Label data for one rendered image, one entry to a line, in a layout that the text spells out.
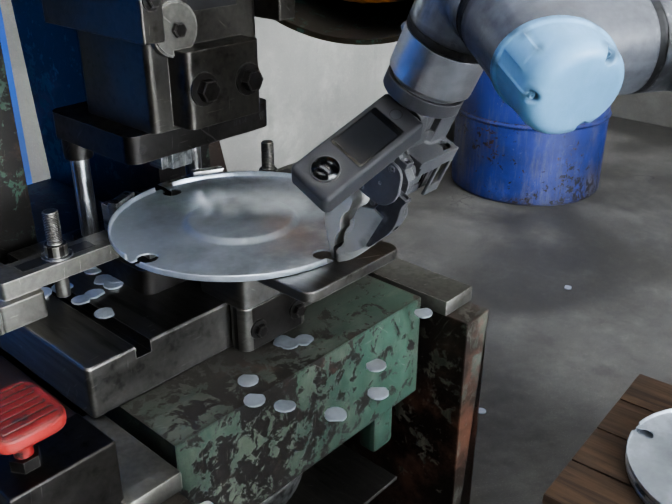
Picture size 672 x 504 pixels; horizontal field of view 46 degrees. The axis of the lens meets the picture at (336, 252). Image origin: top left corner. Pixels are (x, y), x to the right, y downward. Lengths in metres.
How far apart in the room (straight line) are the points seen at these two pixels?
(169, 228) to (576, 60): 0.51
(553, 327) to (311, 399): 1.42
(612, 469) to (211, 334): 0.65
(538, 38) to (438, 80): 0.14
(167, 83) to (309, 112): 2.01
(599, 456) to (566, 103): 0.81
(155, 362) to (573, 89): 0.51
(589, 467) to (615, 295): 1.27
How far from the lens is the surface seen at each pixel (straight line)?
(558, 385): 2.03
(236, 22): 0.89
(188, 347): 0.87
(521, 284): 2.46
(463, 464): 1.17
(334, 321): 0.96
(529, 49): 0.54
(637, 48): 0.59
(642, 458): 1.26
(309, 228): 0.87
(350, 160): 0.65
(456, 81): 0.66
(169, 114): 0.85
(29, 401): 0.68
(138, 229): 0.89
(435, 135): 0.74
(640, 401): 1.41
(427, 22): 0.64
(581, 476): 1.23
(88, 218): 0.99
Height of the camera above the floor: 1.14
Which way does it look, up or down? 26 degrees down
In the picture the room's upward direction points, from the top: straight up
